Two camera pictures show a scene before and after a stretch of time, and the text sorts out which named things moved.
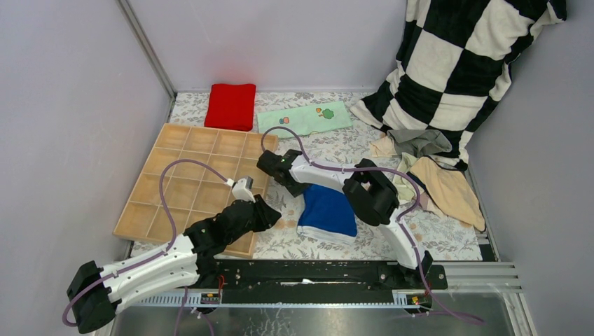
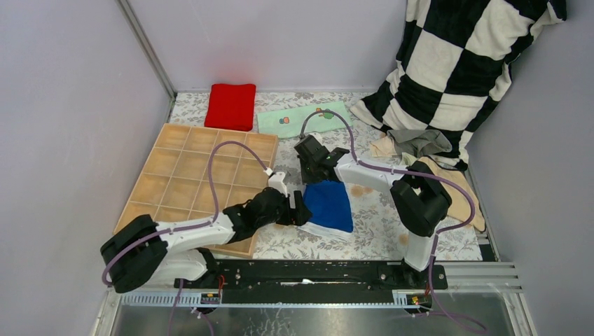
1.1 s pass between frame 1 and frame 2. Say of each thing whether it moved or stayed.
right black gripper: moved
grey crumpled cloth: stayed
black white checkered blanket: stayed
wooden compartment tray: stayed
